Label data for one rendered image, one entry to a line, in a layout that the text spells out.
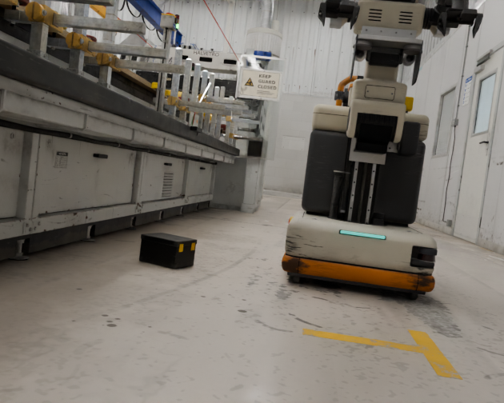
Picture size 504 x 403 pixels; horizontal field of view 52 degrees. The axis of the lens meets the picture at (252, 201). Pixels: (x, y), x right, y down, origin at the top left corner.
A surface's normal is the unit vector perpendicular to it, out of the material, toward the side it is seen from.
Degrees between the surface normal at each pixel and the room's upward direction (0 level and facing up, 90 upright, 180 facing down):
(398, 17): 98
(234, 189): 90
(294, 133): 90
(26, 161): 90
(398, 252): 90
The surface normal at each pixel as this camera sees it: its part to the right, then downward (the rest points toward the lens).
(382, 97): -0.14, 0.18
